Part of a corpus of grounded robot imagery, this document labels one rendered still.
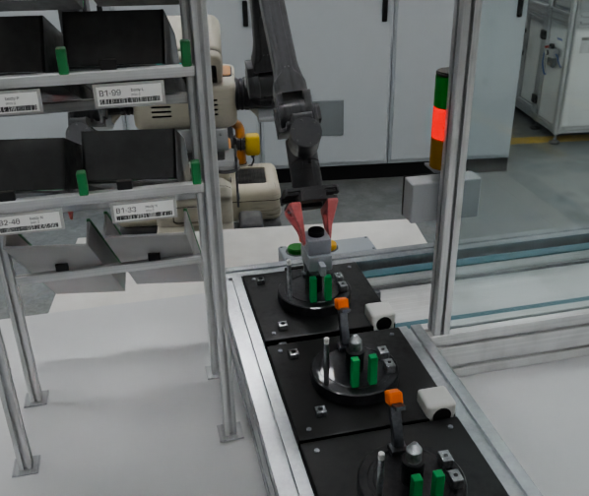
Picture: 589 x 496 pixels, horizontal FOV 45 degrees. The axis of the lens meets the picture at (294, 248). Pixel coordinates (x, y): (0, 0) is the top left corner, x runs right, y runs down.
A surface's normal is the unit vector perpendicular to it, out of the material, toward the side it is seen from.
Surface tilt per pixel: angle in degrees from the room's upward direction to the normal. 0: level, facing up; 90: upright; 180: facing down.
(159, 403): 0
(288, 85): 46
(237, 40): 90
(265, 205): 90
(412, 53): 90
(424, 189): 90
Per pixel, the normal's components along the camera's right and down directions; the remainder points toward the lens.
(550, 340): 0.22, 0.44
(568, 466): -0.02, -0.89
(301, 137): 0.06, -0.22
